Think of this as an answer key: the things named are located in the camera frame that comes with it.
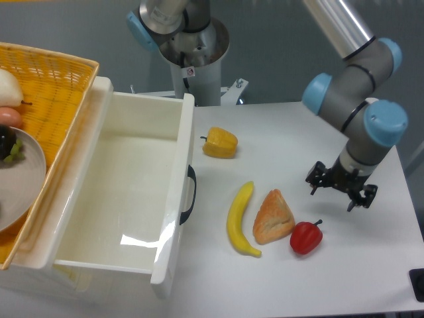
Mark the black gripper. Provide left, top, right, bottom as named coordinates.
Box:
left=305, top=161, right=378, bottom=212

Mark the red bell pepper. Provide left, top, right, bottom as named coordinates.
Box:
left=290, top=219, right=323, bottom=255

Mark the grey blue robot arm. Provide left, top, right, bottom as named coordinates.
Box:
left=127, top=1, right=408, bottom=208

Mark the yellow bell pepper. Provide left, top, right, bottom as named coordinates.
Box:
left=200, top=127, right=239, bottom=159

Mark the triangular bread pastry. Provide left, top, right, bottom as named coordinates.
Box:
left=252, top=189, right=295, bottom=244

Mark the yellow banana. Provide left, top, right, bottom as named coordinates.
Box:
left=226, top=181, right=262, bottom=258

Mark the black device at edge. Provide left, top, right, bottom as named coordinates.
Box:
left=409, top=268, right=424, bottom=303

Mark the white plastic drawer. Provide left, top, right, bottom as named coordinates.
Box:
left=55, top=92, right=195, bottom=299

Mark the yellow woven basket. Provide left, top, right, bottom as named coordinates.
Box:
left=1, top=42, right=99, bottom=270

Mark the grey plate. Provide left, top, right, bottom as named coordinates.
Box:
left=1, top=129, right=46, bottom=231

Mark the white drawer cabinet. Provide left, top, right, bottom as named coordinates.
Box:
left=1, top=77, right=113, bottom=299

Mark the orange peach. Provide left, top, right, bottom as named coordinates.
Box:
left=0, top=107, right=23, bottom=128

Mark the white pear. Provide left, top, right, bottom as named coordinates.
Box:
left=0, top=69, right=32, bottom=107

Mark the black drawer handle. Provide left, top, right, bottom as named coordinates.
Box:
left=180, top=165, right=197, bottom=225

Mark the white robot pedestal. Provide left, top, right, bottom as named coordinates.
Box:
left=130, top=16, right=249, bottom=107

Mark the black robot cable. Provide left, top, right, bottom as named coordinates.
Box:
left=180, top=51, right=191, bottom=95

